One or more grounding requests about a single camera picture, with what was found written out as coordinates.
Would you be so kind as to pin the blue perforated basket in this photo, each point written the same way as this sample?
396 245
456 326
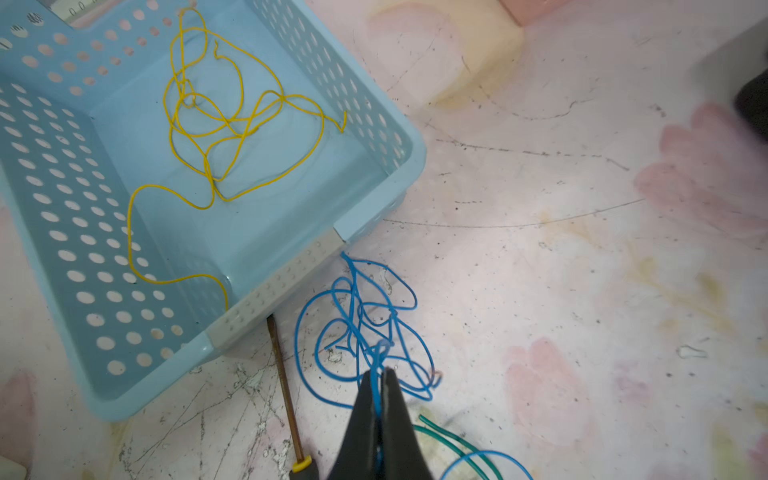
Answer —
175 168

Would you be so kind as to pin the black case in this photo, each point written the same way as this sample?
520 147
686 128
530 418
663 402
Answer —
751 105

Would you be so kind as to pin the black yellow screwdriver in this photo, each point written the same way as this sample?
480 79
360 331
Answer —
304 467

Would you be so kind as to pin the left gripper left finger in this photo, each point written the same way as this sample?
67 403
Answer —
357 456

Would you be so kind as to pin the pink perforated basket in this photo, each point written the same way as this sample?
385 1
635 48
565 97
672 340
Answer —
527 12

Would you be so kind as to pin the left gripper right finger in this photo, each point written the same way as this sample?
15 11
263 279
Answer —
400 454

